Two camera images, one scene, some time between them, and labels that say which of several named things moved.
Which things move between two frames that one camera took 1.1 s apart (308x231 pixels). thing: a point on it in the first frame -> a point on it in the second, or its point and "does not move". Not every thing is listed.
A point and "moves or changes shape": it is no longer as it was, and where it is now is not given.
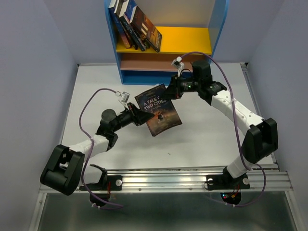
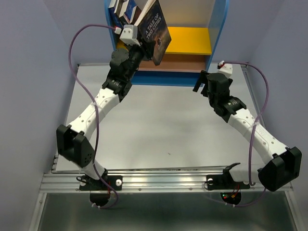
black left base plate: (115, 184) does not move
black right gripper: (172, 91) -> (202, 79)
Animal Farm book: (126, 22) moves or changes shape
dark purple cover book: (166, 117) -> (153, 33)
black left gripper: (138, 117) -> (147, 49)
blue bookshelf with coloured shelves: (190, 29) does not move
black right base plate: (225, 182) does not move
